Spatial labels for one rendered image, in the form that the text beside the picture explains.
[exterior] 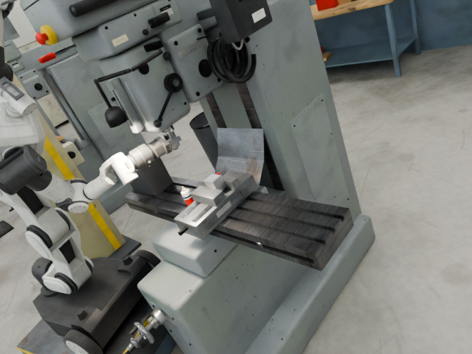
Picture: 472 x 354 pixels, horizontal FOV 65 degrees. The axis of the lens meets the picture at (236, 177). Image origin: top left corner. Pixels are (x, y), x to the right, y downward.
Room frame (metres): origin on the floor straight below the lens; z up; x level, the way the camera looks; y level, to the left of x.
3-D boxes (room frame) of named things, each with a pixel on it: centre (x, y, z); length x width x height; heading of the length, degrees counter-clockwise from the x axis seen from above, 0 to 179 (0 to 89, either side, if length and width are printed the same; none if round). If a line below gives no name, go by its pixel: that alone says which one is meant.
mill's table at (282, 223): (1.44, 0.15, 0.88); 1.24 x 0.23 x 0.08; 37
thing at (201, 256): (1.49, 0.19, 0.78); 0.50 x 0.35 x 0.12; 127
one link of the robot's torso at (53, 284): (1.74, 1.05, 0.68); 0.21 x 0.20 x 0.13; 52
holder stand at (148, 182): (1.83, 0.43, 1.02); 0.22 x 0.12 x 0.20; 39
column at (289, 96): (1.86, -0.31, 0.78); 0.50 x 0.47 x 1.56; 127
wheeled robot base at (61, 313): (1.72, 1.02, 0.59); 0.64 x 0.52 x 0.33; 52
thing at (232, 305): (1.48, 0.20, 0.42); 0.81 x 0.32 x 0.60; 127
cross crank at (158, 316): (1.19, 0.58, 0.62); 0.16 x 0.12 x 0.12; 127
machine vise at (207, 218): (1.35, 0.12, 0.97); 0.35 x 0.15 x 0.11; 126
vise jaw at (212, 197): (1.33, 0.14, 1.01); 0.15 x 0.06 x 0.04; 36
